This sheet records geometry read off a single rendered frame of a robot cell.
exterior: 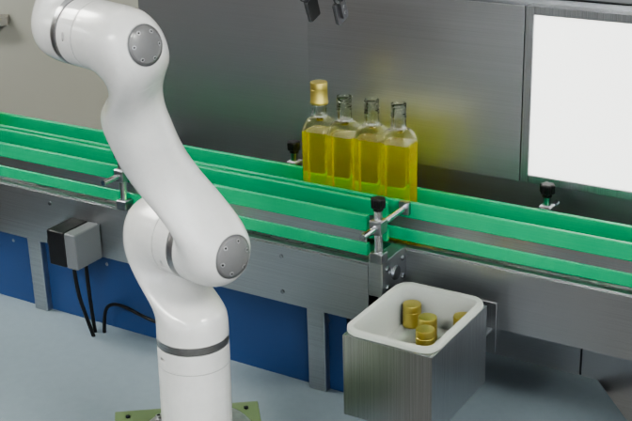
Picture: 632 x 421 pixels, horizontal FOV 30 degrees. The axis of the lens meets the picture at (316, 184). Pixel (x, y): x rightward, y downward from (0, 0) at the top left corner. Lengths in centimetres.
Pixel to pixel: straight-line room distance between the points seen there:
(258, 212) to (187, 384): 47
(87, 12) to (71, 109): 295
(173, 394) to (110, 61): 61
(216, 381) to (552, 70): 83
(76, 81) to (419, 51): 245
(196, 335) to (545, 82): 80
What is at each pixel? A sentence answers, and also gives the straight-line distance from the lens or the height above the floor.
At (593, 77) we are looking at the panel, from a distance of 218.
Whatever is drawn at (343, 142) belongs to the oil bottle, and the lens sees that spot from 226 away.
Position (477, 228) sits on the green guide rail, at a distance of 217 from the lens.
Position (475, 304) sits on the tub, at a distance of 212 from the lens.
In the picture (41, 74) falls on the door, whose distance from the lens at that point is 457.
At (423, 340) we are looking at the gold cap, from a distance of 207.
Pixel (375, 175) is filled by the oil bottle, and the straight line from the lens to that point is 225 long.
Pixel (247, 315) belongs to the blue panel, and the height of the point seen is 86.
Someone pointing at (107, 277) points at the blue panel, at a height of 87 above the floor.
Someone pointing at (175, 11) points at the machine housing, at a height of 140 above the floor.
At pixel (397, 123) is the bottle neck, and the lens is 221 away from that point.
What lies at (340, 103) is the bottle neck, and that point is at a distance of 226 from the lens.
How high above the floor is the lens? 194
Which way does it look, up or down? 20 degrees down
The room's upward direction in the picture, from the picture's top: 2 degrees counter-clockwise
